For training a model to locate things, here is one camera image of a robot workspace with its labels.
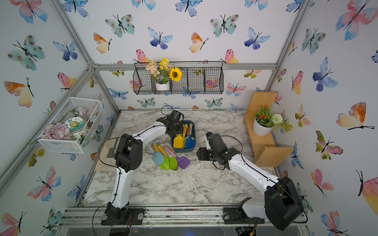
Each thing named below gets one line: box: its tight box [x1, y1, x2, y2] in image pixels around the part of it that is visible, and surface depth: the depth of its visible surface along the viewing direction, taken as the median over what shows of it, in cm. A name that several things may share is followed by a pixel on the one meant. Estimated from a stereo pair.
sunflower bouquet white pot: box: [145, 57, 183, 91], surface depth 86 cm
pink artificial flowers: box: [40, 122, 73, 141], surface depth 61 cm
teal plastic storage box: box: [170, 119, 197, 153], surface depth 99 cm
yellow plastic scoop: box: [173, 133, 186, 149], surface depth 100 cm
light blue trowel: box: [145, 143, 165, 166], surface depth 95 cm
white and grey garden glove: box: [94, 138, 119, 172], surface depth 96 cm
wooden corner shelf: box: [242, 91, 295, 168], surface depth 95 cm
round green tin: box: [64, 117, 85, 133], surface depth 67 cm
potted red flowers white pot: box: [252, 104, 294, 137], surface depth 88 cm
